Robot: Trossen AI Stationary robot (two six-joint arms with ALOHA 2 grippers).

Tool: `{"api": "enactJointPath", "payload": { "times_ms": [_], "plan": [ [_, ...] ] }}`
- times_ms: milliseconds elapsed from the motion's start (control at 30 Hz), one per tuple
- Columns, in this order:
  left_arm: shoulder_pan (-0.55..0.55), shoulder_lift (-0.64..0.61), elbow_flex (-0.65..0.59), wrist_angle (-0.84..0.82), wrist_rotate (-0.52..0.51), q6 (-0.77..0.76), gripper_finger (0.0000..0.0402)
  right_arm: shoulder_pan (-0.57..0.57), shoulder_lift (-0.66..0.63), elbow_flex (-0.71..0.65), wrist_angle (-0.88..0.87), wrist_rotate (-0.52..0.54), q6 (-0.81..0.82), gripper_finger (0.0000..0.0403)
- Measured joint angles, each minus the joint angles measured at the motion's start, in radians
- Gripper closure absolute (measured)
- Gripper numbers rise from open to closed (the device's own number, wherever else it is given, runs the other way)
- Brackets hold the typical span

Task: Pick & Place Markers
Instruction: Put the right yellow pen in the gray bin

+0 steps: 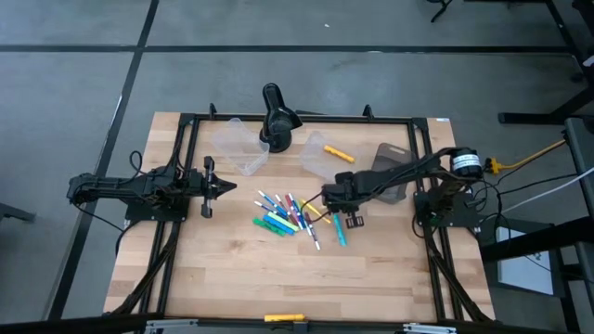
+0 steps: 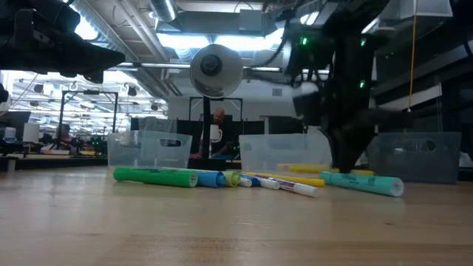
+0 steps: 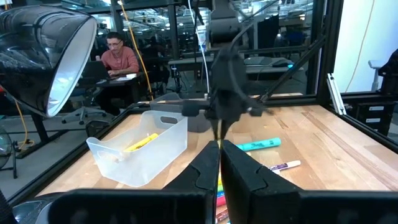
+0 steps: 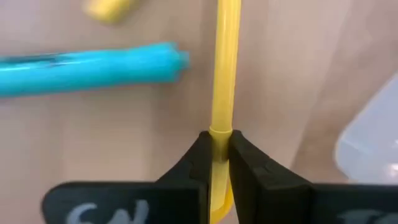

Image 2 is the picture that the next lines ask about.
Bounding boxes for smoky grey plastic bin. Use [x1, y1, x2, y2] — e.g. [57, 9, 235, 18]
[367, 132, 463, 185]

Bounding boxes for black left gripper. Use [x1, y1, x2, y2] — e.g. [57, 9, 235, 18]
[0, 0, 126, 83]

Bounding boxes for yellow thick highlighter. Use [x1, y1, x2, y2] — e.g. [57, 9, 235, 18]
[244, 171, 327, 188]

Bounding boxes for yellow thin marker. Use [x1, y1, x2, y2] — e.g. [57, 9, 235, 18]
[276, 163, 332, 169]
[288, 166, 375, 177]

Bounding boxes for light green thick highlighter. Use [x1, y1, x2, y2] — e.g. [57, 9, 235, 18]
[221, 170, 242, 188]

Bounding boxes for dark computer monitor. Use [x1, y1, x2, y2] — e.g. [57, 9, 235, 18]
[0, 110, 31, 143]

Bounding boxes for blue thin marker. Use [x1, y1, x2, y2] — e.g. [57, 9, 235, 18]
[242, 174, 262, 187]

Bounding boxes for dark green thick highlighter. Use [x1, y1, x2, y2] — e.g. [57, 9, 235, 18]
[112, 166, 199, 188]

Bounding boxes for maroon thin marker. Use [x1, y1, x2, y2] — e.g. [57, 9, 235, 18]
[268, 177, 320, 198]

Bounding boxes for blue thick highlighter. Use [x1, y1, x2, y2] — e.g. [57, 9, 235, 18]
[194, 170, 227, 188]

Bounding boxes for clear plastic bin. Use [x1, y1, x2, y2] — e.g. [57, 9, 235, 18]
[107, 129, 194, 169]
[238, 132, 333, 173]

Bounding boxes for black metal rig frame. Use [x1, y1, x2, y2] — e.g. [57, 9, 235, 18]
[188, 96, 244, 123]
[61, 90, 119, 134]

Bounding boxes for black partition panels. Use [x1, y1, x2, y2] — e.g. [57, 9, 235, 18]
[129, 116, 308, 149]

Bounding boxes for white mug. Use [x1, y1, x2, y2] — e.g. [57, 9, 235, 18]
[209, 124, 224, 144]

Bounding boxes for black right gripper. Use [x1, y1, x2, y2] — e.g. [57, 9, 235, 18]
[293, 83, 413, 174]

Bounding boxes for black aluminium table frame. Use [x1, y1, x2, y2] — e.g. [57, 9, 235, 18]
[0, 154, 245, 173]

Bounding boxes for person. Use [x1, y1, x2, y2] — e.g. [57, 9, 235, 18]
[55, 123, 75, 147]
[201, 106, 236, 158]

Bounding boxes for teal thick highlighter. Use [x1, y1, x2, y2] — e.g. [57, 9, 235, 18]
[319, 170, 405, 198]

